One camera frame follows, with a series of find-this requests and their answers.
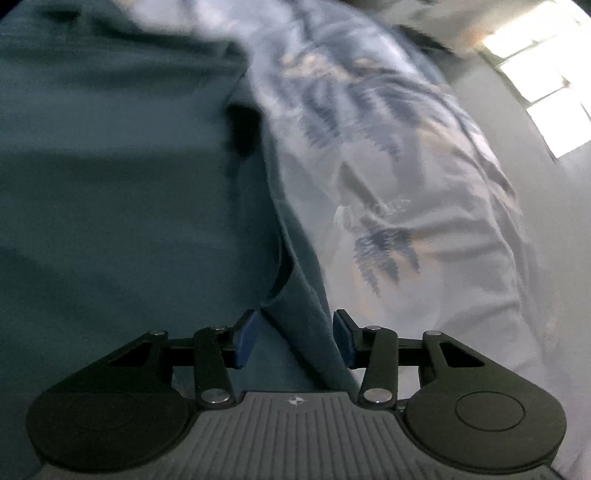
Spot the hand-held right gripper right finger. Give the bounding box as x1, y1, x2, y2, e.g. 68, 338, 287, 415
332, 308, 483, 409

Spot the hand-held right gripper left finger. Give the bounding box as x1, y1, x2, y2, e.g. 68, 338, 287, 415
107, 309, 258, 409

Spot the dark blue shirt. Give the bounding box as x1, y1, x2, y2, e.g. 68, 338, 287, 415
0, 0, 365, 480

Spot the light blue printed duvet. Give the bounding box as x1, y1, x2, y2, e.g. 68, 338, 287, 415
134, 0, 561, 402

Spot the window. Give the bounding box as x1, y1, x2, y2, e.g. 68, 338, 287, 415
480, 0, 591, 160

